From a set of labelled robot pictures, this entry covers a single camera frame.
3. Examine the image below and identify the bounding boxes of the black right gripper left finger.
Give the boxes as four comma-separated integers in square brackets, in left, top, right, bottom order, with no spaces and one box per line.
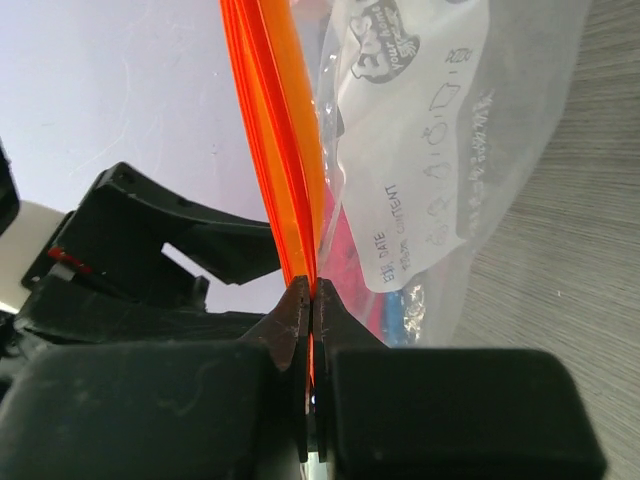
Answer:
[1,277,310,479]

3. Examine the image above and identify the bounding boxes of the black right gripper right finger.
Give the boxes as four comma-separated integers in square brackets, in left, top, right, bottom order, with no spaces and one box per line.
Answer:
[312,279,607,479]

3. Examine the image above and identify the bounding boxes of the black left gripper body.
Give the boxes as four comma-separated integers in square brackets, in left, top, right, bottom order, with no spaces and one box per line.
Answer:
[1,161,258,357]

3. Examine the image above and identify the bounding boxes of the blue folded cloth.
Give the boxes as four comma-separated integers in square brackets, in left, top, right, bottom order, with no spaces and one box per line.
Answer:
[366,285,427,348]

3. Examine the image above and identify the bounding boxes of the clear zip top bag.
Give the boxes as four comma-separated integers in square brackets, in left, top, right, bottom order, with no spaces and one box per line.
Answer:
[218,0,594,391]

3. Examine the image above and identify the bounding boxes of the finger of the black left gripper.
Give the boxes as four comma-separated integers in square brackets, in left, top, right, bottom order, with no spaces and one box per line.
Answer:
[74,162,280,299]

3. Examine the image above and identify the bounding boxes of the red folded cloth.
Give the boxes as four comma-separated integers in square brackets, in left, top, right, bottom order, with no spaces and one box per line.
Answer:
[319,195,375,310]

